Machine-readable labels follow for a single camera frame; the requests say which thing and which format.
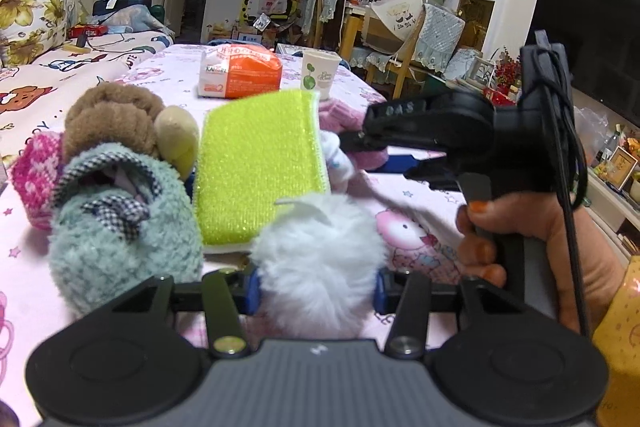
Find white fluffy plush ball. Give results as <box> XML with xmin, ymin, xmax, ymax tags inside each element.
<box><xmin>250</xmin><ymin>193</ymin><xmax>387</xmax><ymax>339</ymax></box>

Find white pink baby socks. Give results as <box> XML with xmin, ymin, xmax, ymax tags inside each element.
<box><xmin>320</xmin><ymin>130</ymin><xmax>356</xmax><ymax>193</ymax></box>

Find pink knitted hat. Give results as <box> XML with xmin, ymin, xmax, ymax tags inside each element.
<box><xmin>10</xmin><ymin>131</ymin><xmax>64</xmax><ymax>232</ymax></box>

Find right hand orange nails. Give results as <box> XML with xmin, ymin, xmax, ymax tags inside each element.
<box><xmin>456</xmin><ymin>193</ymin><xmax>625</xmax><ymax>331</ymax></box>

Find pink cartoon tablecloth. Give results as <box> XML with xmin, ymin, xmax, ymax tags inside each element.
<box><xmin>1</xmin><ymin>44</ymin><xmax>462</xmax><ymax>426</ymax></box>

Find teal fuzzy slipper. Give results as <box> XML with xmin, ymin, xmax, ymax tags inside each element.
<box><xmin>48</xmin><ymin>143</ymin><xmax>204</xmax><ymax>317</ymax></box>

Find yellow wooden chair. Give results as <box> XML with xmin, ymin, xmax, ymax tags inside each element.
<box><xmin>338</xmin><ymin>3</ymin><xmax>425</xmax><ymax>98</ymax></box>

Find white paper cup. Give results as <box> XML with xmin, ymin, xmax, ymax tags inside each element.
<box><xmin>300</xmin><ymin>49</ymin><xmax>342</xmax><ymax>101</ymax></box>

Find lime green sponge cloth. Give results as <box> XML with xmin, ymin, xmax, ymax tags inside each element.
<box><xmin>193</xmin><ymin>90</ymin><xmax>330</xmax><ymax>255</ymax></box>

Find black television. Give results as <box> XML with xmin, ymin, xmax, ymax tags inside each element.
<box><xmin>526</xmin><ymin>0</ymin><xmax>640</xmax><ymax>124</ymax></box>

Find yellow sleeve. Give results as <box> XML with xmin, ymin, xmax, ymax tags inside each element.
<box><xmin>593</xmin><ymin>257</ymin><xmax>640</xmax><ymax>427</ymax></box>

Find brown plush bear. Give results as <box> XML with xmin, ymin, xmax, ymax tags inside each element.
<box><xmin>62</xmin><ymin>82</ymin><xmax>200</xmax><ymax>180</ymax></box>

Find orange white tissue pack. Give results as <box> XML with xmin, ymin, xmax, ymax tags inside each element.
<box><xmin>198</xmin><ymin>43</ymin><xmax>282</xmax><ymax>100</ymax></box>

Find sofa with cartoon cover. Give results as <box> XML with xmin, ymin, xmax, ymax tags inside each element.
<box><xmin>1</xmin><ymin>0</ymin><xmax>174</xmax><ymax>152</ymax></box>

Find far yellow floral cushion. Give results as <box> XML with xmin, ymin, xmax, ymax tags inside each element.
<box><xmin>0</xmin><ymin>0</ymin><xmax>67</xmax><ymax>67</ymax></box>

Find black cable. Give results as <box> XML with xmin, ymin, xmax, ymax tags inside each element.
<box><xmin>534</xmin><ymin>40</ymin><xmax>591</xmax><ymax>341</ymax></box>

